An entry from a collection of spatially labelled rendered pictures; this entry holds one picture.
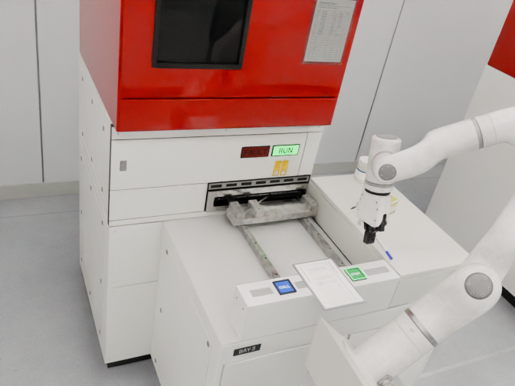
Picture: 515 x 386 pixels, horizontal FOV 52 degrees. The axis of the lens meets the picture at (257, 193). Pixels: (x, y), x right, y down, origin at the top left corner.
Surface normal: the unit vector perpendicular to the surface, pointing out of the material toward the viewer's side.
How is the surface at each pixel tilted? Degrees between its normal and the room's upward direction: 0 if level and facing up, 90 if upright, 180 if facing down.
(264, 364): 90
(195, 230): 0
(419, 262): 0
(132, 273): 90
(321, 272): 0
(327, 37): 90
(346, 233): 90
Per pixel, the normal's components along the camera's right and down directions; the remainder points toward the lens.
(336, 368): -0.92, 0.06
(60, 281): 0.17, -0.84
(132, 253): 0.40, 0.54
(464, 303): -0.63, 0.30
